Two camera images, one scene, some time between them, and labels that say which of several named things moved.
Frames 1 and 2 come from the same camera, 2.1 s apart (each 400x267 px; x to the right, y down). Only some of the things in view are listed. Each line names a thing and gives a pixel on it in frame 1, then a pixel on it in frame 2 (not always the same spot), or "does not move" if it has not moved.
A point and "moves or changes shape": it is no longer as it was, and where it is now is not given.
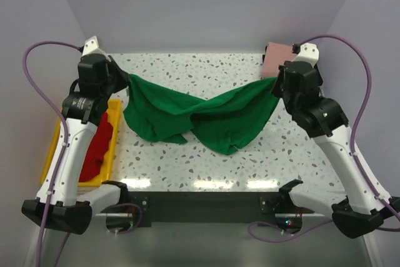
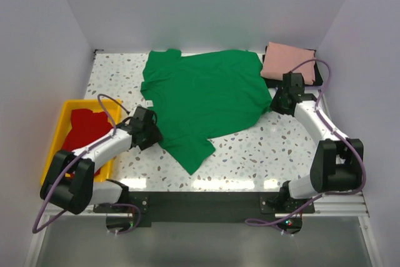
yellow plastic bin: (113, 109) does not move
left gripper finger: (120, 79) to (153, 130)
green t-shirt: (227, 122) moves or changes shape
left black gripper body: (107, 84) to (144, 129)
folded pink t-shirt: (276, 54) does not move
